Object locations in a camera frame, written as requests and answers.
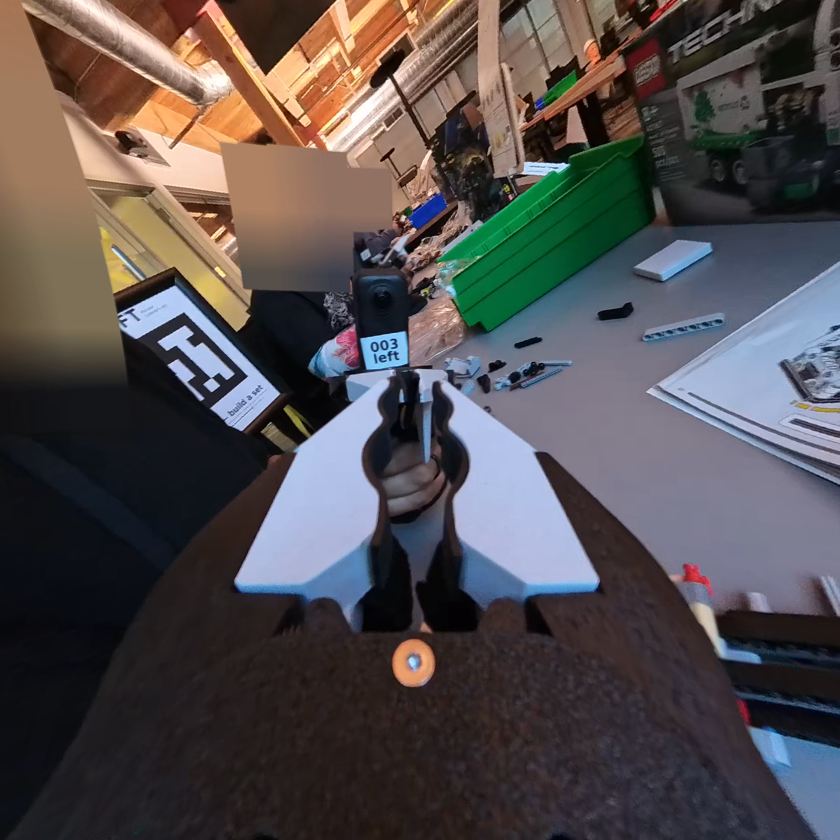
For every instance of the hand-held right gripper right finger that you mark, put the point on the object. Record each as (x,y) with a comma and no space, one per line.
(518,525)

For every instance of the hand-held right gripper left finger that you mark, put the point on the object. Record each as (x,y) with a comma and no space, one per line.
(308,525)

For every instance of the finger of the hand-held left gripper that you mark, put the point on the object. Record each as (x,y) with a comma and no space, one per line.
(364,384)
(441,376)

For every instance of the lego instruction booklet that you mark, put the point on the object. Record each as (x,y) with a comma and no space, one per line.
(754,394)

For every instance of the lego truck model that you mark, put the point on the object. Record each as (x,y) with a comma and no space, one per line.
(787,656)

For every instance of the scattered small dark lego pieces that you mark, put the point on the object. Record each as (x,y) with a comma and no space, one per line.
(518,377)

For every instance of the small black lego pin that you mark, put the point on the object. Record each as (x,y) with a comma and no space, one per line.
(527,342)

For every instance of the grey lego beam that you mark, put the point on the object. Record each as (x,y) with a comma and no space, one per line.
(682,327)

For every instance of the white lego plate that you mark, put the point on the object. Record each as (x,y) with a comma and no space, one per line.
(673,260)

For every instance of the black lego set box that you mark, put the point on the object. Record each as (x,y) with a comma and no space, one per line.
(722,164)

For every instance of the person's left hand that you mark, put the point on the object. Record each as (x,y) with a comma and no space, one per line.
(410,482)

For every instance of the clear plastic bags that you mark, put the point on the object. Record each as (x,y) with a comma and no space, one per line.
(439,328)

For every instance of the small blue parts bin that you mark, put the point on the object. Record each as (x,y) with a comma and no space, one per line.
(433,213)

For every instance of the framed black white marker sign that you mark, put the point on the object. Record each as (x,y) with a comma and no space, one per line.
(197,367)

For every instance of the green plastic bin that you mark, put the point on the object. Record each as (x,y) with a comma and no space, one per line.
(558,249)

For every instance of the person in black shirt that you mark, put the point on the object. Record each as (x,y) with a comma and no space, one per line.
(98,525)

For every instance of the black pole stand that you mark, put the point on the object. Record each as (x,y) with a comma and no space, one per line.
(394,65)

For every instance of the silver air duct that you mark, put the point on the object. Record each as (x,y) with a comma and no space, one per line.
(131,46)

